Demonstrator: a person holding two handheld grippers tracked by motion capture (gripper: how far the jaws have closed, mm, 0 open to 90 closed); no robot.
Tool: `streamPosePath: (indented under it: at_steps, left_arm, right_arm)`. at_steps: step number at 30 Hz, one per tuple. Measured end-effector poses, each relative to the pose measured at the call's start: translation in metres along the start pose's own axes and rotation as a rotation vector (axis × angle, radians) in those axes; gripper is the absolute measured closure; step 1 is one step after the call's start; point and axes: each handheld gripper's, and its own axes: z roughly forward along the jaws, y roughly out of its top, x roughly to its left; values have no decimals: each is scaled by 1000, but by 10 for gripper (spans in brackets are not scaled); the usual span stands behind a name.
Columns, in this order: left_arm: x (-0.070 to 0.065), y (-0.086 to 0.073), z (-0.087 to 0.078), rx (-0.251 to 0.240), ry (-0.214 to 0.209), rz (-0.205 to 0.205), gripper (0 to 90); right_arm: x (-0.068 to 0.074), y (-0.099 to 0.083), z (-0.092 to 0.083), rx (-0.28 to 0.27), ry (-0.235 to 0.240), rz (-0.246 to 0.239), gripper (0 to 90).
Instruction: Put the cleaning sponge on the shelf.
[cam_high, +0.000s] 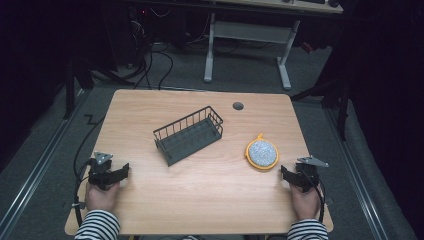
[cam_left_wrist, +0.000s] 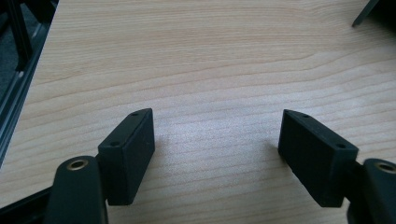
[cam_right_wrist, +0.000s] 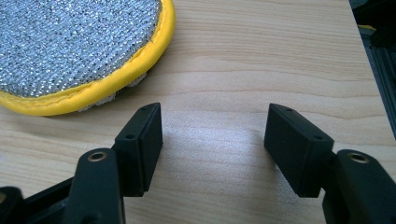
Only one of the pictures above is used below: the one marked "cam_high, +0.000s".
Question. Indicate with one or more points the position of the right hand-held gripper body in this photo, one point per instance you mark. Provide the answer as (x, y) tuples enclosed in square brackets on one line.
[(306, 176)]

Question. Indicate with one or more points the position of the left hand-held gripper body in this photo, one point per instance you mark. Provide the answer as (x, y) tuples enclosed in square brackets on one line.
[(100, 175)]

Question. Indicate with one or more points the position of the person's left hand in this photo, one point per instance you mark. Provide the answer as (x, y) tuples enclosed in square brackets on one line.
[(100, 198)]

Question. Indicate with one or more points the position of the person's right hand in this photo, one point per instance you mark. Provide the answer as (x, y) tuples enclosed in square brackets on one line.
[(305, 205)]

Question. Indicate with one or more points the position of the black metal stand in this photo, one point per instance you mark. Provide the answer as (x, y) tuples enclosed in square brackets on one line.
[(69, 90), (343, 110)]

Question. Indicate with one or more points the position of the dark round table grommet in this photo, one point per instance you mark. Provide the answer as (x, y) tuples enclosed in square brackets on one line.
[(238, 106)]

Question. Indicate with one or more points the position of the white-framed desk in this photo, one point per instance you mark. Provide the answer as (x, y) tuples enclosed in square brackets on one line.
[(250, 31)]

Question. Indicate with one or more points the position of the metal floor rail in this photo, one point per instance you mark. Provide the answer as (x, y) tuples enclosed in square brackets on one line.
[(360, 173), (36, 170)]

